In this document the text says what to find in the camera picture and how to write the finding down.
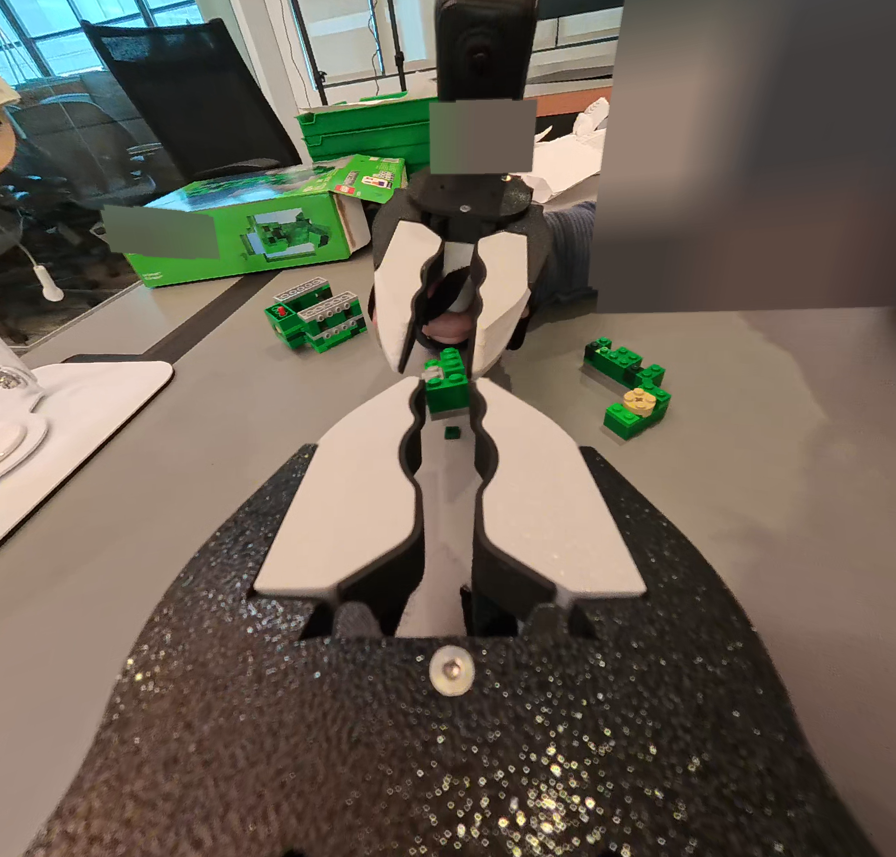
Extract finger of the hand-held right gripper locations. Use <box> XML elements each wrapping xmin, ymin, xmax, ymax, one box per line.
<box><xmin>373</xmin><ymin>220</ymin><xmax>449</xmax><ymax>375</ymax></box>
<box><xmin>465</xmin><ymin>230</ymin><xmax>534</xmax><ymax>378</ymax></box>

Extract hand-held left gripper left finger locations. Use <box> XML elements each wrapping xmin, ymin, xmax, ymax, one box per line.
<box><xmin>253</xmin><ymin>377</ymin><xmax>427</xmax><ymax>628</ymax></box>

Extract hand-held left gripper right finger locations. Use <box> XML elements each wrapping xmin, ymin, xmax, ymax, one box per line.
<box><xmin>469</xmin><ymin>377</ymin><xmax>647</xmax><ymax>627</ymax></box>

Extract green and grey brick assembly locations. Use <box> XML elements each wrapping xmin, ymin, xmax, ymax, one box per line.
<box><xmin>423</xmin><ymin>347</ymin><xmax>470</xmax><ymax>415</ymax></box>

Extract grey desk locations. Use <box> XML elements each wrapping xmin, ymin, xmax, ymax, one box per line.
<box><xmin>0</xmin><ymin>241</ymin><xmax>896</xmax><ymax>857</ymax></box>

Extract person's right hand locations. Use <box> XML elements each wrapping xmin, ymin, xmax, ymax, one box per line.
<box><xmin>420</xmin><ymin>311</ymin><xmax>481</xmax><ymax>348</ymax></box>

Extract stack of green trays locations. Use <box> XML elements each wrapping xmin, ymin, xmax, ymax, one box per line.
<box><xmin>295</xmin><ymin>90</ymin><xmax>438</xmax><ymax>172</ymax></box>

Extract green grey build red piece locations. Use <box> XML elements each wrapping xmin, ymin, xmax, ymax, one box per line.
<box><xmin>265</xmin><ymin>277</ymin><xmax>368</xmax><ymax>354</ymax></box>

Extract white crumpled paper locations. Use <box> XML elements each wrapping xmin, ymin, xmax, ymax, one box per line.
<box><xmin>532</xmin><ymin>97</ymin><xmax>606</xmax><ymax>200</ymax></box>

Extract curved green build tan flower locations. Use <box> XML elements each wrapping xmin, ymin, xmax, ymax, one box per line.
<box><xmin>583</xmin><ymin>337</ymin><xmax>672</xmax><ymax>441</ymax></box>

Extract green toy box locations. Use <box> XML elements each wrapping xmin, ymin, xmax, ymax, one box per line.
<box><xmin>122</xmin><ymin>155</ymin><xmax>408</xmax><ymax>289</ymax></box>

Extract white book stand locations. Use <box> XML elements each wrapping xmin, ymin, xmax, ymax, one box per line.
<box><xmin>0</xmin><ymin>342</ymin><xmax>175</xmax><ymax>543</ymax></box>

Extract black mesh office chair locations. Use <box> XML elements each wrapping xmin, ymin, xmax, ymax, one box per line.
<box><xmin>83</xmin><ymin>18</ymin><xmax>302</xmax><ymax>186</ymax></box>

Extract white corded plug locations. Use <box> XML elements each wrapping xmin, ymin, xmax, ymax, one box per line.
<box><xmin>17</xmin><ymin>239</ymin><xmax>66</xmax><ymax>303</ymax></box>

